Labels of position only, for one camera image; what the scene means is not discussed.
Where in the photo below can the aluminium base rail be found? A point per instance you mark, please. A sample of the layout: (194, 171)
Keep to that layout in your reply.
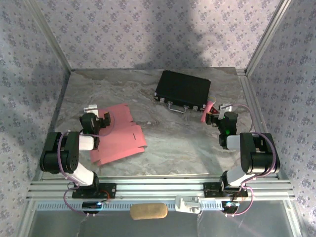
(160, 190)

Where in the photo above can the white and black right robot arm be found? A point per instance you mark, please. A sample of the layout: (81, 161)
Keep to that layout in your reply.
(256, 153)

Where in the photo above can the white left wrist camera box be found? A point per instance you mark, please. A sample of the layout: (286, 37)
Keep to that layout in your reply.
(90, 108)

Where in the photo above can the black right controller board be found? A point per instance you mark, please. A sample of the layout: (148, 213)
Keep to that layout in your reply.
(229, 206)

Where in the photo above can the black briefcase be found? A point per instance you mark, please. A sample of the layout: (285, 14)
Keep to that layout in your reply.
(182, 86)

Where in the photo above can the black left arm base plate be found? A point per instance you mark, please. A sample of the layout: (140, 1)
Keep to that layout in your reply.
(111, 190)

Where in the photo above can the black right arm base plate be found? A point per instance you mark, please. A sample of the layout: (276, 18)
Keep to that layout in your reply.
(209, 191)

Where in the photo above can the pink toy microphone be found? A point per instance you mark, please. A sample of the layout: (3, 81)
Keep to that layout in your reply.
(209, 106)

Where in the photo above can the black controller board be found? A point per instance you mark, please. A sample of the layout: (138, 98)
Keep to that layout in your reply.
(90, 205)
(229, 206)

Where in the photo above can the red triangle card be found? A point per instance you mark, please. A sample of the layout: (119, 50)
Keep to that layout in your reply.
(216, 111)

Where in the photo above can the pink paper box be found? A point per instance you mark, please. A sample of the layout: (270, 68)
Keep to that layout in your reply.
(123, 145)

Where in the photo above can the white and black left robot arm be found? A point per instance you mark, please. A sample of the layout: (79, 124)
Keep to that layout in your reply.
(84, 143)

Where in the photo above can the tan oblong sponge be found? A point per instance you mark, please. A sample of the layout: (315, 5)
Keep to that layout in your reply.
(148, 211)

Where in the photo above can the black left controller board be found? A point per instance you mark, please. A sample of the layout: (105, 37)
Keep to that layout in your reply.
(90, 205)

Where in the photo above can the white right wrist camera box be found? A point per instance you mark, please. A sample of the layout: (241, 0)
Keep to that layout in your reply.
(225, 107)

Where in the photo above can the white plastic clamp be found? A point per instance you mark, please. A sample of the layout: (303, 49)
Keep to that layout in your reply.
(187, 204)

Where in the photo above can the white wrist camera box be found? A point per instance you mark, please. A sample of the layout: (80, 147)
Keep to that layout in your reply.
(90, 108)
(225, 107)

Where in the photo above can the aluminium frame post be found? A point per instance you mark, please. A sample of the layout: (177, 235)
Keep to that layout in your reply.
(51, 37)
(267, 37)

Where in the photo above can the aluminium side rail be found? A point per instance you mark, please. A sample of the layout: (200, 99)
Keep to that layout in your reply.
(250, 98)
(61, 98)

